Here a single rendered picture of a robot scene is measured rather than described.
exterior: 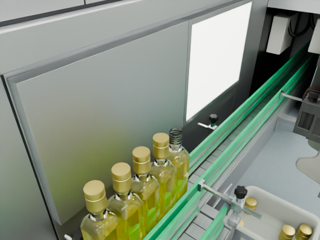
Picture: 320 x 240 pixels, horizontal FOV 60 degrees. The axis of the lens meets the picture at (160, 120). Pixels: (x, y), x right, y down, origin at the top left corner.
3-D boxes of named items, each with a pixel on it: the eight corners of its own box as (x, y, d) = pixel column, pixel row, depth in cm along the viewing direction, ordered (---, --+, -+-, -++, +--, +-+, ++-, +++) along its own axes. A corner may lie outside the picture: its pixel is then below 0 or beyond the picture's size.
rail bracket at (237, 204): (200, 198, 78) (204, 165, 71) (258, 231, 70) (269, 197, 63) (195, 205, 76) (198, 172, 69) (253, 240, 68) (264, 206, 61)
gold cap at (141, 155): (141, 160, 57) (140, 143, 55) (154, 167, 55) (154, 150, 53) (129, 169, 55) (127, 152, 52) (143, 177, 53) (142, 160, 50)
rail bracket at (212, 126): (199, 138, 103) (202, 107, 95) (215, 146, 99) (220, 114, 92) (193, 144, 100) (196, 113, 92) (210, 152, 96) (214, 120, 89)
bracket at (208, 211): (204, 217, 81) (206, 201, 77) (234, 235, 76) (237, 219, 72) (197, 225, 79) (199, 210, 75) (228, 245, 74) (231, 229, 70)
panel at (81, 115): (233, 80, 120) (246, -5, 102) (239, 82, 119) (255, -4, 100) (53, 218, 61) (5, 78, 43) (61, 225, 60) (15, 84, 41)
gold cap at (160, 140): (159, 146, 61) (159, 130, 58) (172, 153, 59) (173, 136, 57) (149, 154, 59) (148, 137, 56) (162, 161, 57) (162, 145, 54)
